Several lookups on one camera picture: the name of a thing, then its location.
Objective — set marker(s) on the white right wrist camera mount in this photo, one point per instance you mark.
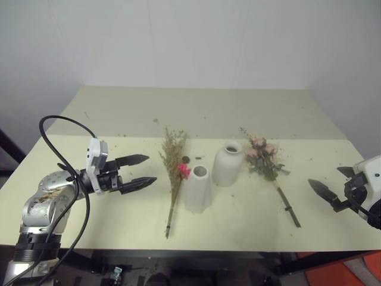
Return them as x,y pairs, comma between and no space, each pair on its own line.
372,172

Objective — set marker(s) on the small brown round piece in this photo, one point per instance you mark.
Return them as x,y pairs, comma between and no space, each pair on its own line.
186,159

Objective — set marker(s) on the orange object under table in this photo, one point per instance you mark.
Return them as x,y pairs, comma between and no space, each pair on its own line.
345,268

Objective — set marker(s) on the white bottle-shaped vase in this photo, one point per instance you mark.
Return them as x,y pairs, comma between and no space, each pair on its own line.
226,167

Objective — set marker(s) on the dark rounded shape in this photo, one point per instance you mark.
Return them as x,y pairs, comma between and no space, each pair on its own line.
159,280

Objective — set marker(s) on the black metal table frame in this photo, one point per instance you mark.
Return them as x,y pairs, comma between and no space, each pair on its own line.
178,256

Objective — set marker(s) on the small metal fitting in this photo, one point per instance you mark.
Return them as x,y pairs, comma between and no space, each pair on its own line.
116,273

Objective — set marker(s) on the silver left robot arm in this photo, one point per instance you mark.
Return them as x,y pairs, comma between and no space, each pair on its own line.
44,202

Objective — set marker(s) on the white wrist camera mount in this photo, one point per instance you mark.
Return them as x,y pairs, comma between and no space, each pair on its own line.
372,172
95,161

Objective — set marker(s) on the dark furniture panel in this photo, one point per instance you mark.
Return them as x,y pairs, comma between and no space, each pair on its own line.
10,155

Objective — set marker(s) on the pink rose bouquet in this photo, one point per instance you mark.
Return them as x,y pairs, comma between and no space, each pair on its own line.
265,161

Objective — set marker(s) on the tall tapered white vase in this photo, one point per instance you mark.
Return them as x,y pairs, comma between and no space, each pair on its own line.
198,193

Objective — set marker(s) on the dried grass bouquet, pink bloom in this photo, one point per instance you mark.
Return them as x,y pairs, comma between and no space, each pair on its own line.
174,158

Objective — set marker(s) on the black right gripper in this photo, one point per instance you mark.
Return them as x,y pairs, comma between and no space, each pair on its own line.
356,190

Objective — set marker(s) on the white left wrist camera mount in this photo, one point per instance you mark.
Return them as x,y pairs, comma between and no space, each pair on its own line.
95,161

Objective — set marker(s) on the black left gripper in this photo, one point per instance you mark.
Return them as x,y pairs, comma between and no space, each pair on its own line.
107,178

